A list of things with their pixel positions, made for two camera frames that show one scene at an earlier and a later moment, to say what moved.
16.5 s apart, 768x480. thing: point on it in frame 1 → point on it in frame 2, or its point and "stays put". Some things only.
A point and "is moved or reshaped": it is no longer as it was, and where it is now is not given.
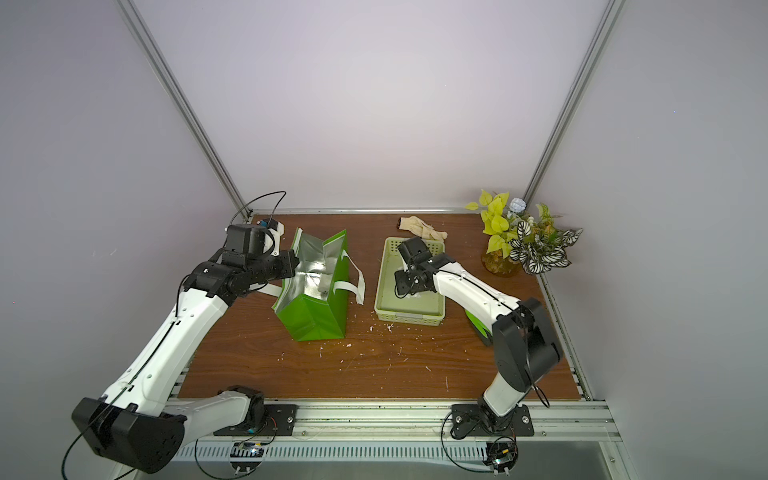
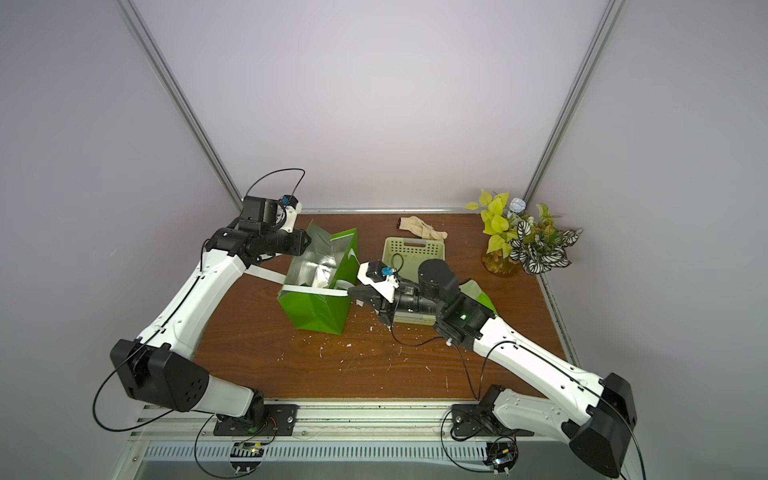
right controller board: (501, 455) stays put
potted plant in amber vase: (520, 243) stays put
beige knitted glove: (420, 228) stays put
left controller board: (245, 457) stays put
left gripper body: (268, 268) → (281, 242)
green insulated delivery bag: (312, 303) is moved or reshaped
